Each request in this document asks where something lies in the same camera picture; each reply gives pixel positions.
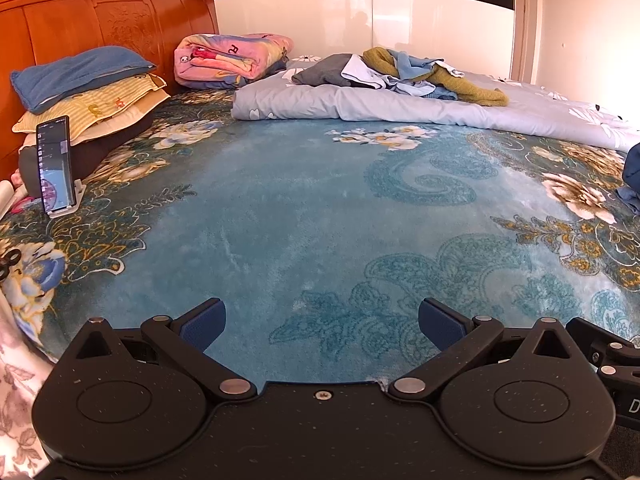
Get black smartphone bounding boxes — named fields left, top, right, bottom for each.
left=36, top=115, right=77, bottom=212

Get light blue pants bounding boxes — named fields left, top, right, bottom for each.
left=387, top=50, right=466, bottom=101

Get light grey floral quilt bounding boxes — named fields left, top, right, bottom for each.
left=231, top=52, right=640, bottom=153

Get folded pink printed blanket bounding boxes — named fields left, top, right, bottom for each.
left=174, top=33, right=295, bottom=91

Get glossy white wardrobe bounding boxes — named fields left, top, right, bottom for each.
left=212, top=0, right=516, bottom=83

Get pale blue shirt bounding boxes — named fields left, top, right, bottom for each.
left=341, top=55, right=436, bottom=97

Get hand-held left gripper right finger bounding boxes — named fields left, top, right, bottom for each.
left=386, top=297, right=576, bottom=403

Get white phone stand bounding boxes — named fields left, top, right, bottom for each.
left=47, top=182, right=87, bottom=219

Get dark blue fleece garment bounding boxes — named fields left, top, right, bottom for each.
left=622, top=142, right=640, bottom=188

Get blue pillow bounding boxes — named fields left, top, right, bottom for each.
left=10, top=46, right=157, bottom=115

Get olive knit sweater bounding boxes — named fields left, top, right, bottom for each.
left=362, top=47, right=510, bottom=107

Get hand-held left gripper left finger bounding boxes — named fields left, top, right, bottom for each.
left=65, top=298, right=258, bottom=402

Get teal floral bed blanket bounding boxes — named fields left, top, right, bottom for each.
left=0, top=87, right=640, bottom=386

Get pink floral bed sheet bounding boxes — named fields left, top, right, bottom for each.
left=0, top=287, right=63, bottom=476

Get small black object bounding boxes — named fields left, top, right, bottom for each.
left=0, top=249, right=22, bottom=281

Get dark brown pillow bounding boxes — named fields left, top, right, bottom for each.
left=19, top=110, right=156, bottom=196

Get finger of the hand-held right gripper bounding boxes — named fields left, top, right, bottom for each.
left=565, top=316, right=640, bottom=396

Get folded medium blue garment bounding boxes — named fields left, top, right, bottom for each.
left=616, top=185, right=640, bottom=216

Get grey garment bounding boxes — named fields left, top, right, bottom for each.
left=291, top=53, right=358, bottom=87

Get orange wooden headboard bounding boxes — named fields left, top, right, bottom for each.
left=0, top=0, right=221, bottom=181

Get yellow striped pillow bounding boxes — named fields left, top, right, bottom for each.
left=12, top=74, right=171, bottom=142

